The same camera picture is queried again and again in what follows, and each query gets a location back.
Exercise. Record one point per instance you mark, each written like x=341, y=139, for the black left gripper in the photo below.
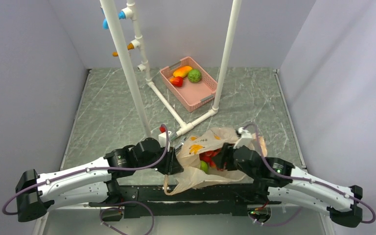
x=172, y=165

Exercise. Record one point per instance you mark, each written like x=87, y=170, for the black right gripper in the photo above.
x=224, y=155

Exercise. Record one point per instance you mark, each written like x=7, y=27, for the red fake strawberry bunch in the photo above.
x=208, y=157

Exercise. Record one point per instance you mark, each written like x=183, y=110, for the translucent orange plastic bag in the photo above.
x=196, y=157

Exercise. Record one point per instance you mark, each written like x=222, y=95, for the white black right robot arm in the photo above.
x=277, y=180

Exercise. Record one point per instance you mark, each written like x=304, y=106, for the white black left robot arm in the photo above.
x=95, y=182

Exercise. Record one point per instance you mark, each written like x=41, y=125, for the green fake fruit in bag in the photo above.
x=204, y=167

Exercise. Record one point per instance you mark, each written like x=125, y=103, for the red fake fruit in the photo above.
x=177, y=81

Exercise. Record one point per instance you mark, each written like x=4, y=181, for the green fake custard apple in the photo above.
x=194, y=76

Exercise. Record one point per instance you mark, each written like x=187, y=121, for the yellow orange fake mango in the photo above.
x=182, y=71

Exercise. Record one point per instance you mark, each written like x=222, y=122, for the pink perforated plastic basket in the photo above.
x=191, y=95

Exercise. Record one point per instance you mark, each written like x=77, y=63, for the orange brass faucet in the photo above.
x=130, y=46

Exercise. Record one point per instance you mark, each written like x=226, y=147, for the blue plastic faucet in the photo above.
x=121, y=15

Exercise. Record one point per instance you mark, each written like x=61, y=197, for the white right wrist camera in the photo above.
x=245, y=138

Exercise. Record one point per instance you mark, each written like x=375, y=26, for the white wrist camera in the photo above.
x=166, y=137
x=245, y=138

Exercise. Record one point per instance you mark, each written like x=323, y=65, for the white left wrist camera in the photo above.
x=166, y=137

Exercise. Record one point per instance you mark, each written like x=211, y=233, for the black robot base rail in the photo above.
x=233, y=199

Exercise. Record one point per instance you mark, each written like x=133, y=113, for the white PVC pipe frame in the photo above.
x=112, y=17

